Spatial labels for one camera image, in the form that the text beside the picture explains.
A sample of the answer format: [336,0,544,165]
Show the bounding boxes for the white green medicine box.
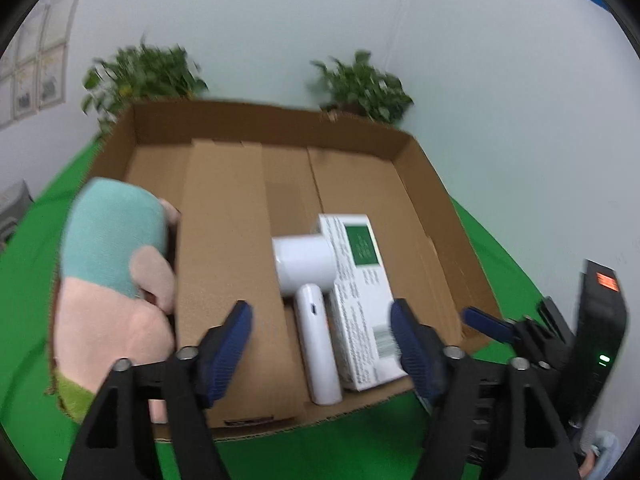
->
[318,214,406,391]

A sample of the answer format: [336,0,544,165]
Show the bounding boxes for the framed wall certificates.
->
[0,0,79,129]

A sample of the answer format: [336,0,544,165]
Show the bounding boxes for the grey machine at left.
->
[0,180,32,250]

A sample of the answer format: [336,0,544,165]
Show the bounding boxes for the green table cloth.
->
[0,134,547,480]

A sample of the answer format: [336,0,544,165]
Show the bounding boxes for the right potted green plant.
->
[310,50,413,126]

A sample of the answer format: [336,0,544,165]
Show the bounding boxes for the white hair dryer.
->
[272,234,342,405]

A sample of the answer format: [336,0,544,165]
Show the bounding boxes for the teal pink plush toy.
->
[52,178,180,422]

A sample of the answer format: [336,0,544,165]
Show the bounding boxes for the potted green plant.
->
[81,42,208,139]
[310,50,413,126]

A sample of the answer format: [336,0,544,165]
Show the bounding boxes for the left potted green plant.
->
[81,42,208,139]

